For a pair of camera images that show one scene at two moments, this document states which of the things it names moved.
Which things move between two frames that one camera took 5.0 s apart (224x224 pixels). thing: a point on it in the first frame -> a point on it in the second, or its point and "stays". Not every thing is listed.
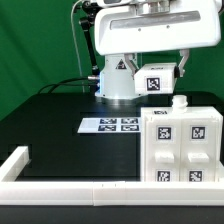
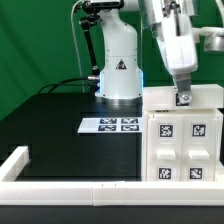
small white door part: (162, 149) stays
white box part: (154, 78) -> (204, 96)
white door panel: (199, 150) stays
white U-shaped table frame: (15, 191) stays
